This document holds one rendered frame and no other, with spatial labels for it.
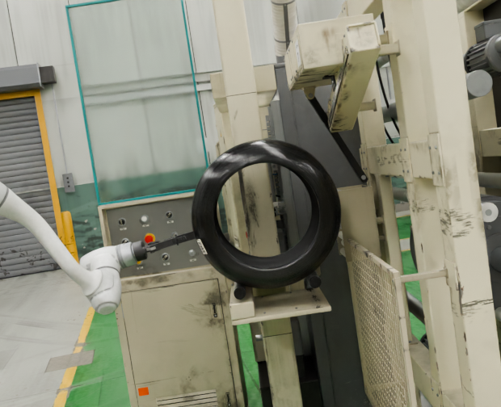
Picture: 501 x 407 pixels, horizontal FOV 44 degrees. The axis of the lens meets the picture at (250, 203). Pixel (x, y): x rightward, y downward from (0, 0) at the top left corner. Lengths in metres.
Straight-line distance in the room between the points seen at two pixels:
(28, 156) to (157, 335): 8.59
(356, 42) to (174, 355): 1.80
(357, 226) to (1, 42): 9.70
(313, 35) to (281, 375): 1.46
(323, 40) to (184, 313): 1.56
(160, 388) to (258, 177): 1.17
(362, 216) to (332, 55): 0.81
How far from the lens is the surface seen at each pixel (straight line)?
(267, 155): 2.27
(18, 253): 11.53
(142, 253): 2.40
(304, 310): 2.35
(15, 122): 11.53
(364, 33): 2.01
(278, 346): 2.76
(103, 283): 2.30
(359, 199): 2.62
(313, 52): 2.07
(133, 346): 3.15
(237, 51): 2.68
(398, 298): 1.87
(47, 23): 11.70
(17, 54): 11.66
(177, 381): 3.17
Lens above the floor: 1.38
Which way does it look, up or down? 4 degrees down
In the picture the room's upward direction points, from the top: 9 degrees counter-clockwise
